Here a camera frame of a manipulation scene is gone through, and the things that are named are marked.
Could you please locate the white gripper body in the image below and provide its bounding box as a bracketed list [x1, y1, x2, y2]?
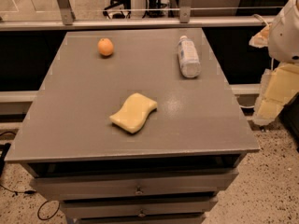
[268, 0, 299, 63]

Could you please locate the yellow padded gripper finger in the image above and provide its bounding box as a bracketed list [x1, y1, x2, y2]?
[252, 63, 299, 126]
[249, 24, 271, 49]

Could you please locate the clear plastic water bottle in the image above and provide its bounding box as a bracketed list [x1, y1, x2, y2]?
[178, 35, 201, 78]

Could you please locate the grey metal railing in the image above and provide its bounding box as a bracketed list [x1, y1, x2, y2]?
[0, 0, 288, 31]

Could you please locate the grey drawer cabinet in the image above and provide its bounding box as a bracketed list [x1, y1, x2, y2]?
[6, 28, 259, 224]

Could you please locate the upper grey drawer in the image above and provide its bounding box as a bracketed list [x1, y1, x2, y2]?
[30, 168, 238, 201]

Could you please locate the grey drawer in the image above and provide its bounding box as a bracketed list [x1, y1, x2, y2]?
[61, 197, 218, 218]
[30, 168, 238, 201]

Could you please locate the yellow wavy sponge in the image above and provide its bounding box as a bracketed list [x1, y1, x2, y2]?
[109, 93, 158, 133]

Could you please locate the orange fruit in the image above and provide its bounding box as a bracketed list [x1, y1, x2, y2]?
[97, 38, 114, 57]

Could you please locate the lower grey drawer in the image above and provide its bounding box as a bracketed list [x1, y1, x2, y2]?
[61, 197, 218, 218]

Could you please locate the black floor cable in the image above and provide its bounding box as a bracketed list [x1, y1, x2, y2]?
[0, 131, 61, 221]

